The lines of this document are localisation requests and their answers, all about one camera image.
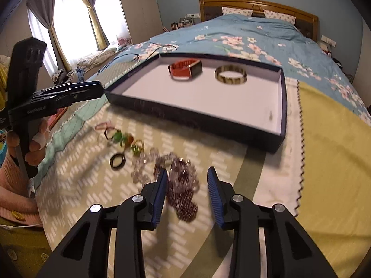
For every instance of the cluster of cosmetic bottles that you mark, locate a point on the cluster of cosmetic bottles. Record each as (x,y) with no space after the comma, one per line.
(182,23)

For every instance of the orange smartwatch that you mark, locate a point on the orange smartwatch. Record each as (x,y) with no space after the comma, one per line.
(181,68)

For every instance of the gold curtain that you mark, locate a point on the gold curtain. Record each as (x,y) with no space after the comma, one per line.
(61,49)
(98,31)

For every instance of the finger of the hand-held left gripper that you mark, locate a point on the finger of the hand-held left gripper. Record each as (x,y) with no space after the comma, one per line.
(84,87)
(84,97)

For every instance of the yellow knitted garment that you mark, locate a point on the yellow knitted garment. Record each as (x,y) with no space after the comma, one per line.
(26,252)

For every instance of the person's left forearm pink sleeve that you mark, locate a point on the person's left forearm pink sleeve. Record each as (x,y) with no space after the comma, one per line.
(14,191)

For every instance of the blue floral quilt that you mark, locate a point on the blue floral quilt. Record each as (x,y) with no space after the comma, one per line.
(260,31)

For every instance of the white wall socket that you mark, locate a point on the white wall socket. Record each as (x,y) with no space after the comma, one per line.
(193,15)
(328,40)

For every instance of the pink desk fan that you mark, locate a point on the pink desk fan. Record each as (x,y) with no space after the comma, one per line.
(124,41)

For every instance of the olive dash-patterned mat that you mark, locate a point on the olive dash-patterned mat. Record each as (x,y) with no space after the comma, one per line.
(87,179)

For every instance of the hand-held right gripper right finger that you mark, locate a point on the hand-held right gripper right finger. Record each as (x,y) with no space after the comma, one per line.
(214,197)

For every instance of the bright window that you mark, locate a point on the bright window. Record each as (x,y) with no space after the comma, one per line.
(72,20)

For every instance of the mint quilted blanket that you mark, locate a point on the mint quilted blanket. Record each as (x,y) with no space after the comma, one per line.
(121,69)

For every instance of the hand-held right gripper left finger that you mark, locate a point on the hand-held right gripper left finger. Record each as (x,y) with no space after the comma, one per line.
(161,197)

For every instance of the yellow blanket white zigzag border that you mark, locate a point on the yellow blanket white zigzag border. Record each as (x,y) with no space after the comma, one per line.
(333,165)

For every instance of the tortoiseshell bangle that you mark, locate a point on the tortoiseshell bangle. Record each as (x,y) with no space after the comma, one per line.
(220,76)

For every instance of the dark blue shallow box tray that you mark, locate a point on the dark blue shallow box tray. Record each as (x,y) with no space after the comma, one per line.
(203,104)

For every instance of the clothes pile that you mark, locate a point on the clothes pile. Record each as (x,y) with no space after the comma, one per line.
(62,76)

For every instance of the white bedding pile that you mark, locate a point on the white bedding pile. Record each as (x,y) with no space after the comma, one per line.
(98,56)

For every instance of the person's left hand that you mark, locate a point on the person's left hand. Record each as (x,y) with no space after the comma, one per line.
(40,147)

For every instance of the white dotted pillow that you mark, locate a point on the white dotted pillow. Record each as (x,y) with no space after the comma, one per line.
(279,16)
(237,11)

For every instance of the wooden bed headboard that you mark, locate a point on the wooden bed headboard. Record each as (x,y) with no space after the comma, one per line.
(307,20)

